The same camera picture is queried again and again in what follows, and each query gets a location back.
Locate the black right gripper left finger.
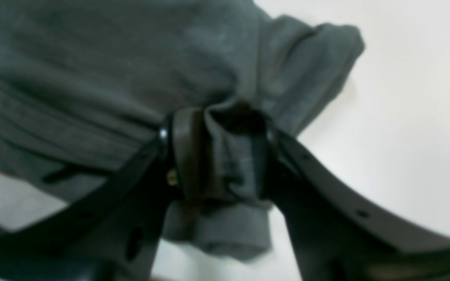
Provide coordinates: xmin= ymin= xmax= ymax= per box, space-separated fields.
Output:
xmin=0 ymin=108 xmax=202 ymax=281

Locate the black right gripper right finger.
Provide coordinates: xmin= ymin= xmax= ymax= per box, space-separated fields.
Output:
xmin=250 ymin=113 xmax=450 ymax=281

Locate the dark grey t-shirt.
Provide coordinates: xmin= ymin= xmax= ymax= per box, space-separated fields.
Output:
xmin=0 ymin=0 xmax=364 ymax=260

